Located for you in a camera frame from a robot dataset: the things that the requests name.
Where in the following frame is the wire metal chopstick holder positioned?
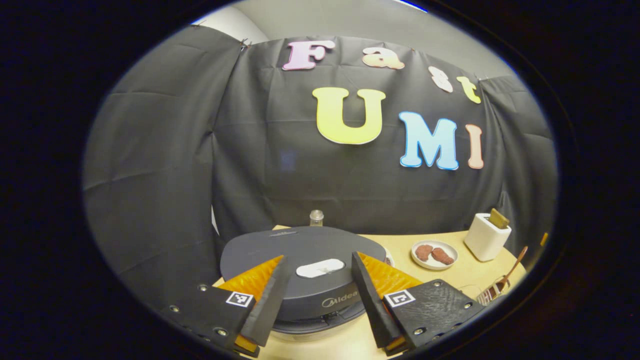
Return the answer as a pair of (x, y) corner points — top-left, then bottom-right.
(475, 276), (512, 307)

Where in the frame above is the black backdrop cloth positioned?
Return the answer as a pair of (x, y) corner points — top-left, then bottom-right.
(82, 25), (558, 311)

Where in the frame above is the brown wooden spoon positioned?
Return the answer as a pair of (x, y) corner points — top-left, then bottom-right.
(487, 246), (529, 301)

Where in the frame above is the white round plate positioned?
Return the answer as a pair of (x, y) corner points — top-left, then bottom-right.
(411, 240), (459, 271)

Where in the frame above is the brown toast slice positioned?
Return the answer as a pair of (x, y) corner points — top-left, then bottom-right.
(489, 208), (511, 229)

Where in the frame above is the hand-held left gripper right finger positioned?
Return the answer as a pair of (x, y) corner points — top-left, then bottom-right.
(351, 251), (486, 357)

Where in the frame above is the dark grey rice cooker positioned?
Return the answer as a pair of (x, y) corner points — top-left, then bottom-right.
(220, 226), (388, 336)

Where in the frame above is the white toaster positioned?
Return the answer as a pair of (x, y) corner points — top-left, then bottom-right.
(464, 213), (513, 262)

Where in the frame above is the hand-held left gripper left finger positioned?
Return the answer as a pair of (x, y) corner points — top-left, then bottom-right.
(167, 255), (290, 358)

